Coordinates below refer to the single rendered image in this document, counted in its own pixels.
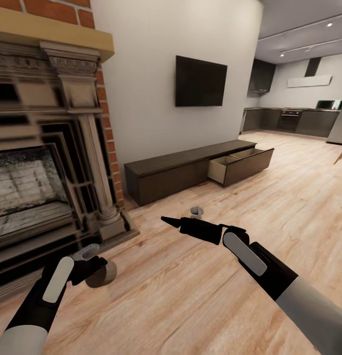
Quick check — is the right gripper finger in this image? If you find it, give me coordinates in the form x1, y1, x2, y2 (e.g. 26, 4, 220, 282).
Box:
161, 216, 183, 228

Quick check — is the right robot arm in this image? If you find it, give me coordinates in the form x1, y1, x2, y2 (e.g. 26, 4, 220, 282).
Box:
161, 206, 342, 355

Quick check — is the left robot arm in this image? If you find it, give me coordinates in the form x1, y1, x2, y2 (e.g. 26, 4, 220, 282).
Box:
0, 243, 108, 355

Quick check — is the pillar candle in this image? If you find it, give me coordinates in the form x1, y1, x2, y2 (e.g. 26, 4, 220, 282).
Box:
85, 261, 117, 289

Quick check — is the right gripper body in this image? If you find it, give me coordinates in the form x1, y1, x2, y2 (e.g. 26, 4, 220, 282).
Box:
180, 217, 209, 241

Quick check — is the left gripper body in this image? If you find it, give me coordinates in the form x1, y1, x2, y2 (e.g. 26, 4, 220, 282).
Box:
71, 255, 102, 286

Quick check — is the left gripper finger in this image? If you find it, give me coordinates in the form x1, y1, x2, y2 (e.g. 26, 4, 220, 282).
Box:
100, 257, 108, 266

